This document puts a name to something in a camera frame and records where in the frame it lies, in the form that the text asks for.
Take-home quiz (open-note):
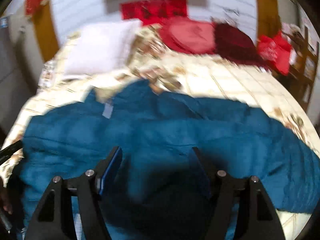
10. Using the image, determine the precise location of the person's hand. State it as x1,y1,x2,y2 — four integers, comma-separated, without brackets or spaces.
0,177,12,215

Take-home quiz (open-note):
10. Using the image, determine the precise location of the floral cream bed sheet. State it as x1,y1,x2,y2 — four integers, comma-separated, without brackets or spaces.
1,26,319,239

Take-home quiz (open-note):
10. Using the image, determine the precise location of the red banner with black characters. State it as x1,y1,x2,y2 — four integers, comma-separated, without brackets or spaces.
120,0,188,25

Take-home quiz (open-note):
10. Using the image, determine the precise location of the red heart-shaped pillow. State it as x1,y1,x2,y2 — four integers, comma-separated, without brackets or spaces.
158,17,216,55

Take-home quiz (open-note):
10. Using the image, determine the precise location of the dark red velvet pillow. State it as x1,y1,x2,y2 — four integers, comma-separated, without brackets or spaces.
214,23,266,67

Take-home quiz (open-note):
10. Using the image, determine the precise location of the wooden shelf rack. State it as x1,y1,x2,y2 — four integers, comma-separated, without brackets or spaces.
272,27,319,111

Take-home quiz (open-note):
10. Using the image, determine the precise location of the blue quilted down jacket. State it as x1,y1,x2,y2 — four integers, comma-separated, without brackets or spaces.
14,80,319,239

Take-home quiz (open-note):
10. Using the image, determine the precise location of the red shopping bag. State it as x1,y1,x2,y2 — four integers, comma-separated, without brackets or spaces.
258,31,292,76

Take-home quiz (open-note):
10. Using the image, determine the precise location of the white square pillow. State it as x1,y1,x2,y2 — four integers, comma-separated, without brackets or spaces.
58,19,142,76

